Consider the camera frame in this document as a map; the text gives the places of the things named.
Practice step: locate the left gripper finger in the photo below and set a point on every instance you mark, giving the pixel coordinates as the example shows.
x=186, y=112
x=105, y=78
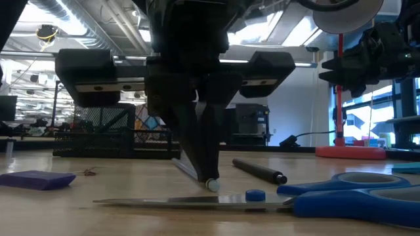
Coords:
x=220, y=91
x=177, y=98

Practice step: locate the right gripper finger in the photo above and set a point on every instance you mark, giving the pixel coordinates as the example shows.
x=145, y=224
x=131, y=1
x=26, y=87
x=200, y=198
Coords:
x=344, y=64
x=344, y=77

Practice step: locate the black pen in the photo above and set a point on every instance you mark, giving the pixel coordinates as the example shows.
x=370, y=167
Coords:
x=259, y=171

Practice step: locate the grey-blue pen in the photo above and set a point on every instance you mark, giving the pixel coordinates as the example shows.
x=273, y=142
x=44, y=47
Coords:
x=214, y=185

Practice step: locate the teal sticky note pad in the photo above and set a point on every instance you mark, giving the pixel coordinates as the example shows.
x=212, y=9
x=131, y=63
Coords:
x=407, y=168

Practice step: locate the purple eraser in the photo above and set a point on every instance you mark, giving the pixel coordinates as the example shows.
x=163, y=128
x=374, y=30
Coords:
x=36, y=179

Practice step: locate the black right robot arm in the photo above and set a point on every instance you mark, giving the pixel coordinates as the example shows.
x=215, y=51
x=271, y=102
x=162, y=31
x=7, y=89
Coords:
x=413, y=32

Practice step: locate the black mesh desk organizer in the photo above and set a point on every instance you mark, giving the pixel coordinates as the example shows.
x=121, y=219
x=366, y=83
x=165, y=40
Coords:
x=98, y=144

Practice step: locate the colourful patchwork panel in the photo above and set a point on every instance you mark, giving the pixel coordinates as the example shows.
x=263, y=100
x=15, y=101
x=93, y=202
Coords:
x=151, y=123

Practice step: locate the black cabinet machine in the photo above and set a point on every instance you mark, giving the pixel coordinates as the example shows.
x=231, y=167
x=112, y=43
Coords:
x=252, y=124

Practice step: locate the red desk lamp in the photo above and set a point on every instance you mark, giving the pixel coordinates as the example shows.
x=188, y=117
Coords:
x=351, y=153

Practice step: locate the black lamp power plug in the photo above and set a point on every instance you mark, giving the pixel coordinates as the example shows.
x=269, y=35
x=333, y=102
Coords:
x=288, y=141

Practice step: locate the small brown rubber band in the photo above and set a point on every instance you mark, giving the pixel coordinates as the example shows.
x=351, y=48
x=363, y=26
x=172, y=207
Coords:
x=89, y=172

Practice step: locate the yellow black ceiling reel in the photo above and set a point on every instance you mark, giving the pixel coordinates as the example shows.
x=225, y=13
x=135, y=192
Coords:
x=47, y=32

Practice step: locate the black background monitor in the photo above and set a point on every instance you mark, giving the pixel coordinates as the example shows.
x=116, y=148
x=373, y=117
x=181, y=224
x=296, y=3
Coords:
x=8, y=108

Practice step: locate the black aluminium table frame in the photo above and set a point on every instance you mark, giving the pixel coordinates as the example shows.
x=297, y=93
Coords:
x=246, y=148

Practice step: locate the black vertical post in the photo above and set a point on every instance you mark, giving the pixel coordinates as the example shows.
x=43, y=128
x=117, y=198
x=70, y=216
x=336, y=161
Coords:
x=409, y=114

